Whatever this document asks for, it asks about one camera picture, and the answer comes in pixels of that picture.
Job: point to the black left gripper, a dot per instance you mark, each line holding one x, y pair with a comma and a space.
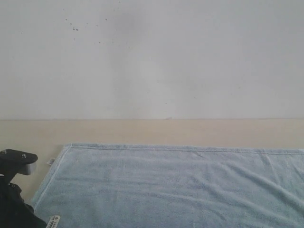
14, 212

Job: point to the light blue terry towel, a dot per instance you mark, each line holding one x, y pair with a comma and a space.
150, 186

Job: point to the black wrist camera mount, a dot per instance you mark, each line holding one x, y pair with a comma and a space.
13, 162

